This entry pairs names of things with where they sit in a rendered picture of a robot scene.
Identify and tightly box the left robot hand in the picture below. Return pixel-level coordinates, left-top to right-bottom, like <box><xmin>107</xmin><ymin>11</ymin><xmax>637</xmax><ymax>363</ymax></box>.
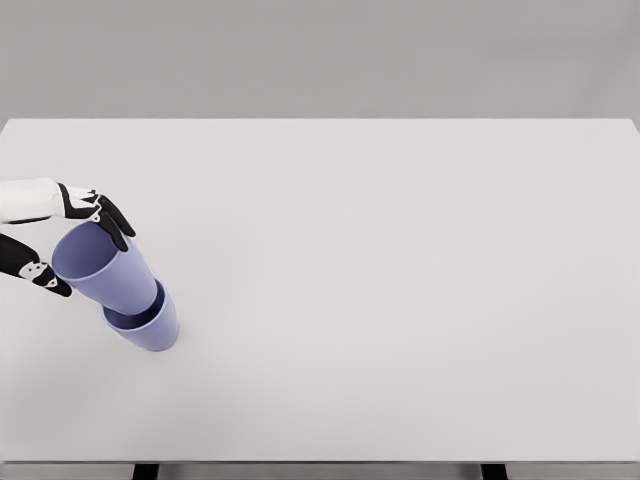
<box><xmin>0</xmin><ymin>177</ymin><xmax>137</xmax><ymax>299</ymax></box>

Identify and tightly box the blue plastic cup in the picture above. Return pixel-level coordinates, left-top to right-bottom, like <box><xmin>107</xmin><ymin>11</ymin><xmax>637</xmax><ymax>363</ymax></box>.
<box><xmin>101</xmin><ymin>287</ymin><xmax>180</xmax><ymax>354</ymax></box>
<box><xmin>51</xmin><ymin>220</ymin><xmax>166</xmax><ymax>318</ymax></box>

